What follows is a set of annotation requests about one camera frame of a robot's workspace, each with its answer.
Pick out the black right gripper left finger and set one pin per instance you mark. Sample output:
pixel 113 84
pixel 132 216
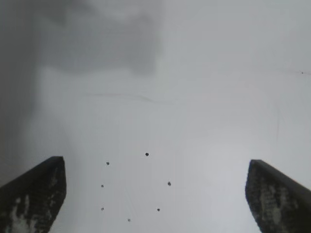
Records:
pixel 34 199

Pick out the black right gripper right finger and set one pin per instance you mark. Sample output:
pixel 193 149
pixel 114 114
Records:
pixel 277 199

